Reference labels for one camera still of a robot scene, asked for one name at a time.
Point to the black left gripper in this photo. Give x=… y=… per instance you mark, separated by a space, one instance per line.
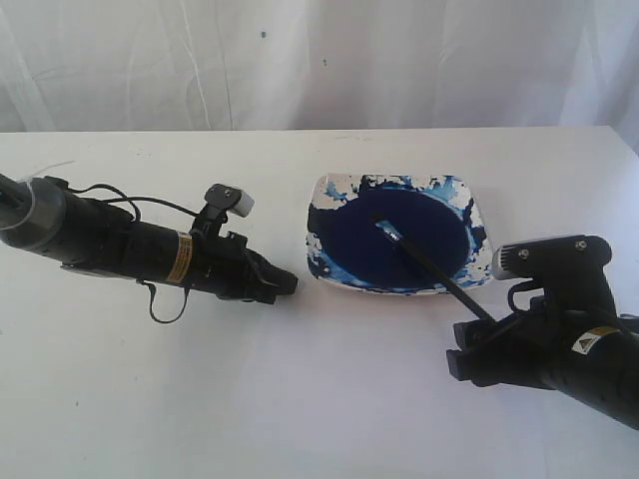
x=228 y=269

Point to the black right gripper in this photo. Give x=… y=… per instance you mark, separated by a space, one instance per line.
x=531 y=349

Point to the black paintbrush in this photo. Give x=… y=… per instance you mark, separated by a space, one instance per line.
x=393 y=234

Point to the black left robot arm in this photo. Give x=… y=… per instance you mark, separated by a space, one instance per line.
x=96 y=237

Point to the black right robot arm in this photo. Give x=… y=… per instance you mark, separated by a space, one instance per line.
x=590 y=355

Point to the square white plate blue paint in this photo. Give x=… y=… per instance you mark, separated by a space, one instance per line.
x=439 y=214

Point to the white backdrop sheet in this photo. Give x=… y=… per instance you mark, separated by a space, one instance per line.
x=277 y=65

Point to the left wrist camera white front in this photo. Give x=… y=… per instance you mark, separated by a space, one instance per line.
x=220 y=201

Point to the right wrist camera grey front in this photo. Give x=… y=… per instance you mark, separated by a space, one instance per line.
x=569 y=269

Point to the white cable tie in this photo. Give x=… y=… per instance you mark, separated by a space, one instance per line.
x=39 y=173

